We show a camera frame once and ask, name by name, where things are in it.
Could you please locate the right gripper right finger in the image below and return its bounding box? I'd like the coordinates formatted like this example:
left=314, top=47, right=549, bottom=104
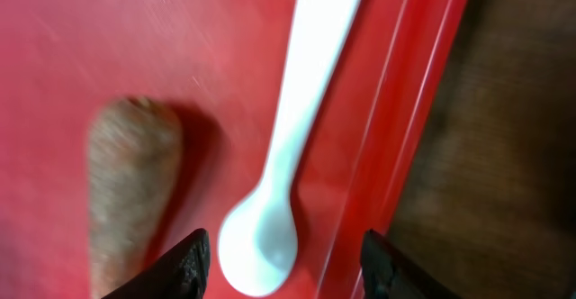
left=360, top=230, right=460, bottom=299

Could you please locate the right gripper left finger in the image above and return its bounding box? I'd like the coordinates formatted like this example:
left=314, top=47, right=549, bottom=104
left=103, top=228, right=211, bottom=299

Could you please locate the white plastic spoon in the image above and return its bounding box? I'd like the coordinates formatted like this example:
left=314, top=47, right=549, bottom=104
left=217, top=0, right=361, bottom=297

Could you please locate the red serving tray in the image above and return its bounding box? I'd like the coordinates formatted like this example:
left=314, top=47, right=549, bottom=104
left=1, top=0, right=467, bottom=298

